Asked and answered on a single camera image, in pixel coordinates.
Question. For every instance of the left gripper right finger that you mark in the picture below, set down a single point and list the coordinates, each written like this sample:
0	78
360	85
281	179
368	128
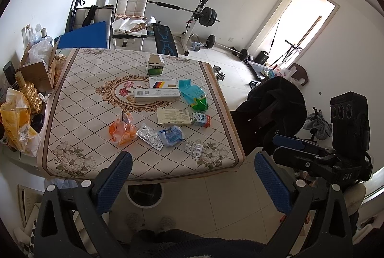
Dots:
330	231

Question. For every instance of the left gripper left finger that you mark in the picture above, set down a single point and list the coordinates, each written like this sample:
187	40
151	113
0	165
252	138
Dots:
56	234

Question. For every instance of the orange plastic wrapper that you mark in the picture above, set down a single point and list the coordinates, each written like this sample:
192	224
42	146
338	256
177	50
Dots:
123	130

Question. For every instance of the cream medicine leaflet box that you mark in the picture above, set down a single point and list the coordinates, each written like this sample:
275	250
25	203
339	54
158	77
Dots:
173	116

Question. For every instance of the long white toothpaste box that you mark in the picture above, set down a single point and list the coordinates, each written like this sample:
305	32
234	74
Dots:
154	94

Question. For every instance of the striped white medicine box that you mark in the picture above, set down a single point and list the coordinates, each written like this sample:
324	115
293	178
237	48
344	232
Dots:
163	82

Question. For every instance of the green white medicine box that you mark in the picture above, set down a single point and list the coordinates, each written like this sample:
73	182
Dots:
154	64

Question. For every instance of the white round trash bin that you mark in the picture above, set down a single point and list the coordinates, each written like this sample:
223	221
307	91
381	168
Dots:
145	196

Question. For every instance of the black speaker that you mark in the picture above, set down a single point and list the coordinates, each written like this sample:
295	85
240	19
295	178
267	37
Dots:
351	127

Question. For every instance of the small silver blister pack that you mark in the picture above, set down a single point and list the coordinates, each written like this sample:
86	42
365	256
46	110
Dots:
194	149

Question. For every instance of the yellow plastic bag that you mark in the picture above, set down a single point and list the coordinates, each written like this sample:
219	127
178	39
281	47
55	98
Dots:
15	115

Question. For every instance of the small blue white carton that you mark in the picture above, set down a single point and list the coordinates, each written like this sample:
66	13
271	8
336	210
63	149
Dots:
200	119

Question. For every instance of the small dumbbell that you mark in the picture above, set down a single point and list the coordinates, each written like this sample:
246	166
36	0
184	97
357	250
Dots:
220	76

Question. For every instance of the gold bottle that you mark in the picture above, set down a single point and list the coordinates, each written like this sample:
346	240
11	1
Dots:
30	92

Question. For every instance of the blue plastic wrapper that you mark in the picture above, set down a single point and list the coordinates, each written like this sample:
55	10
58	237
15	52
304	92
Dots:
171	136

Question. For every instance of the teal green snack bag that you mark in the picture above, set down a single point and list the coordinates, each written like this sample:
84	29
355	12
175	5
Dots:
194	95

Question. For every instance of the floral patterned tablecloth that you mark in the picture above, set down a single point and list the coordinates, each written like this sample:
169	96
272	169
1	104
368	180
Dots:
96	85

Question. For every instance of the cardboard box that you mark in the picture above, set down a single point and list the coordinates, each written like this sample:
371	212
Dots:
41	74

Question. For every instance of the blue folder board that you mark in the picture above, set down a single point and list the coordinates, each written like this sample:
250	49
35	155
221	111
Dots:
91	36

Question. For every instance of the black weight bench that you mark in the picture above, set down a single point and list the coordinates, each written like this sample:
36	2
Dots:
164	40

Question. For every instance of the white padded chair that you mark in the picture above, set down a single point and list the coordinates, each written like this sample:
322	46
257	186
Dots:
129	26

